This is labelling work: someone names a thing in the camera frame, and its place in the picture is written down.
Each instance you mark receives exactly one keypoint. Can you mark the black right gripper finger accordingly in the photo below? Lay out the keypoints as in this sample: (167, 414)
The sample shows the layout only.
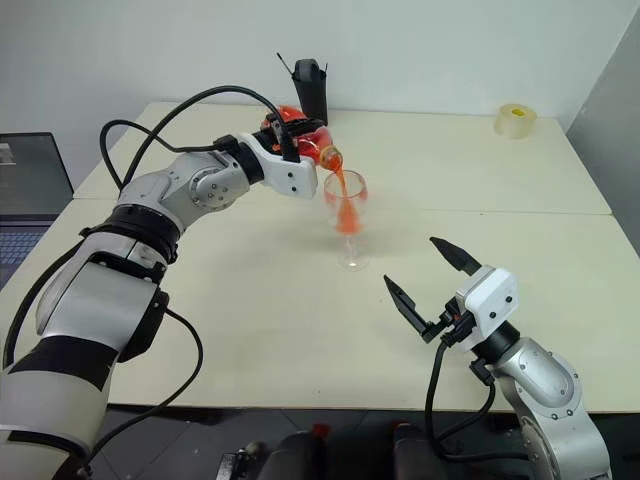
(405, 305)
(457, 257)

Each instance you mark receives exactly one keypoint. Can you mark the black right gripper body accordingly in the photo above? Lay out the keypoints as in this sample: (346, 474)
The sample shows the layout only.
(450, 325)

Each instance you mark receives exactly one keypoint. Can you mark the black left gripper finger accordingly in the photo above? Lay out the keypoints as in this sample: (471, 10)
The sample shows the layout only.
(305, 125)

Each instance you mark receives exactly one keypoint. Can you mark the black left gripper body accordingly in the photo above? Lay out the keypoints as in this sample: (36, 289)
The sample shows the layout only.
(277, 140)

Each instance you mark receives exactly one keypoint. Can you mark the clear bottle with orange drink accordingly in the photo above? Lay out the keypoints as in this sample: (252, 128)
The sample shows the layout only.
(312, 145)

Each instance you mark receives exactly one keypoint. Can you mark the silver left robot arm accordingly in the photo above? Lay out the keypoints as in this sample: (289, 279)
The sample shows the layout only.
(145, 220)

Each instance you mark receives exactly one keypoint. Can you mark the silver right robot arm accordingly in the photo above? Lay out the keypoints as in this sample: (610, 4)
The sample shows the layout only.
(545, 390)

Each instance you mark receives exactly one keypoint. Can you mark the clear wine glass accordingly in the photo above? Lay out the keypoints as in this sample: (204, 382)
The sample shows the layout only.
(350, 210)

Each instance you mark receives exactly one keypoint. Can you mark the black pen holder cup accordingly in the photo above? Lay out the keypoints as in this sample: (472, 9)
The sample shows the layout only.
(312, 100)

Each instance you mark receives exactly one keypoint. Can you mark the black rounded tool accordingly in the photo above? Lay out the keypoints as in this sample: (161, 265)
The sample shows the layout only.
(306, 69)

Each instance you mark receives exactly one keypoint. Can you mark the long black pen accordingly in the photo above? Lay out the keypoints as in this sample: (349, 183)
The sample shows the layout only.
(285, 64)

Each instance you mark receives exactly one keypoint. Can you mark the clear tape roll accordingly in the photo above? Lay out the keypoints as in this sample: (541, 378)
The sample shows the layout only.
(516, 122)

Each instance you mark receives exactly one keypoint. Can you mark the dark laptop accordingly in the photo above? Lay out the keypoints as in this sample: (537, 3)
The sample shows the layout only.
(30, 175)

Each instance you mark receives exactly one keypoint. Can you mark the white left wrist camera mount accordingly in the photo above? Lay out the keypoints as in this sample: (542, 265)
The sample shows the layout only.
(295, 177)

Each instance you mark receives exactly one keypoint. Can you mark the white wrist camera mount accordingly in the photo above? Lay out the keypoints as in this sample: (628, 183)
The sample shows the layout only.
(490, 295)
(295, 177)

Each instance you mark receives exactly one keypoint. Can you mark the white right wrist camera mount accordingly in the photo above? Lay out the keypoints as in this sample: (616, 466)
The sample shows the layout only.
(490, 295)

